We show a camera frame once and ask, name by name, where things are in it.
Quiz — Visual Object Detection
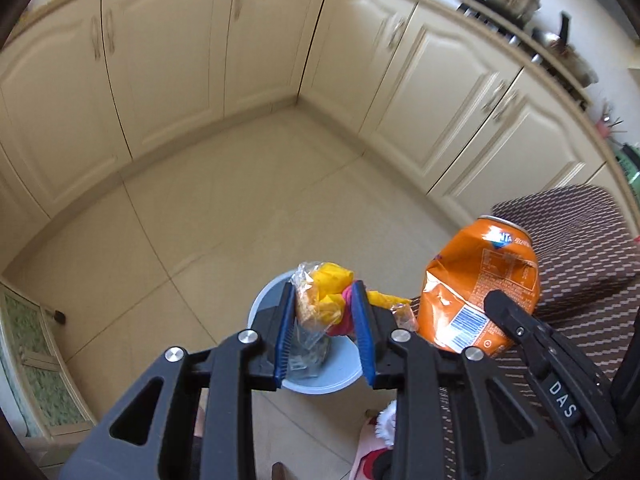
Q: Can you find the pink utensil holder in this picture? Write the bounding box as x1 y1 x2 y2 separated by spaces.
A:
595 105 626 142

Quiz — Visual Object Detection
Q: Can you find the black gas stove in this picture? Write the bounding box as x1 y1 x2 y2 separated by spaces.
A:
457 0 591 111

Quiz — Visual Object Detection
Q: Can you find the row of cream cabinet doors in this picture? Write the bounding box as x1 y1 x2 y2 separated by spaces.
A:
0 0 616 241

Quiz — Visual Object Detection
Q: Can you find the clear plastic bag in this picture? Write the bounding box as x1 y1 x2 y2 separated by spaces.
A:
292 261 332 378

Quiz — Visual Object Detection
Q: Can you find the green kitchen appliance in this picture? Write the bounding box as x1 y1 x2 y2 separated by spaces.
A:
617 142 640 182

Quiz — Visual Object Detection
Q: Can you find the person's pink red clothing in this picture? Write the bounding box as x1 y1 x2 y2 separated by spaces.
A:
357 399 401 480

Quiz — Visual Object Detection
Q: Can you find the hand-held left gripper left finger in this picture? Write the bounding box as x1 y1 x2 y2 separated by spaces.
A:
59 282 297 480

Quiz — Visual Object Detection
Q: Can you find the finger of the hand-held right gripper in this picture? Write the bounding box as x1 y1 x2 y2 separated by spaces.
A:
483 289 623 458

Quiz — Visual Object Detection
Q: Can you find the brown dotted tablecloth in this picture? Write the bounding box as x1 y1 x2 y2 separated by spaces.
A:
410 184 640 376

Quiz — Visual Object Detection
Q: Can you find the green glass panel door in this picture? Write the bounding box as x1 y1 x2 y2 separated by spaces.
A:
0 280 97 442

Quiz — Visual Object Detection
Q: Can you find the yellow pink wrapper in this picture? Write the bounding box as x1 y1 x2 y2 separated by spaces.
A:
312 261 416 337

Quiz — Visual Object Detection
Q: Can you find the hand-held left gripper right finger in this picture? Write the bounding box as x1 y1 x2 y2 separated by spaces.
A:
350 280 591 480

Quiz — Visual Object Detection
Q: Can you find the light blue round bin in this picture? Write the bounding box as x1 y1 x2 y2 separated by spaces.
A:
247 270 363 396

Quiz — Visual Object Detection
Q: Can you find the crushed orange soda can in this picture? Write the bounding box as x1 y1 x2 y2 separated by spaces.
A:
419 215 541 358

